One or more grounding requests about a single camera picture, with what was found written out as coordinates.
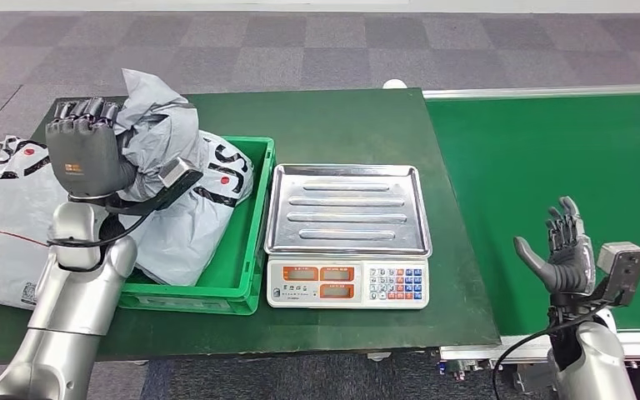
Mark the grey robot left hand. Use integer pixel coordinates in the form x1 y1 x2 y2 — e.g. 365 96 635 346
45 97 139 201

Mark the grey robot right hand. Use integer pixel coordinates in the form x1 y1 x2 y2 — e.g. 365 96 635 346
512 196 598 297

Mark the grey parcel red print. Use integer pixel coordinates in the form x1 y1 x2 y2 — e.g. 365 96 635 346
112 68 211 203

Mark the small grey parcel black print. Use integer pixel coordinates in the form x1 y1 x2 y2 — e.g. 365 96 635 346
118 129 255 288

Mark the flat grey bag black print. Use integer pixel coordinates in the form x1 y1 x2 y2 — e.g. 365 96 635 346
0 135 53 192

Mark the large grey bag red print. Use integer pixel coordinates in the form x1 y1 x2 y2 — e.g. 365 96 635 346
0 160 70 310

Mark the green plastic crate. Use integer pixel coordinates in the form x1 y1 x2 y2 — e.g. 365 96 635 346
118 136 276 316

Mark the electronic scale with steel tray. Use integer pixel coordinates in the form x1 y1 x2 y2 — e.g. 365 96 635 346
264 163 433 310

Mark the dark green table board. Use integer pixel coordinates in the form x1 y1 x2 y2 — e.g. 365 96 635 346
0 87 503 366

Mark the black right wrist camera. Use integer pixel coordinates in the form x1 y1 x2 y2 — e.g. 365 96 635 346
596 241 640 308

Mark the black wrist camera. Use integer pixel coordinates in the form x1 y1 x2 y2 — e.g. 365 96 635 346
104 157 204 217
596 241 640 308

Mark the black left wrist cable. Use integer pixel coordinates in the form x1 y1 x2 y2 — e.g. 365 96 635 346
46 212 156 249

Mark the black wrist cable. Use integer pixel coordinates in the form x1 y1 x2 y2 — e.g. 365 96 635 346
491 300 611 400
46 212 156 249

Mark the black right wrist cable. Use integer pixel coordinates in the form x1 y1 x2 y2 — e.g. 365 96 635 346
491 300 611 400

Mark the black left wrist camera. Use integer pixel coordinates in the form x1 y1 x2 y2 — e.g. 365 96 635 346
104 157 204 217

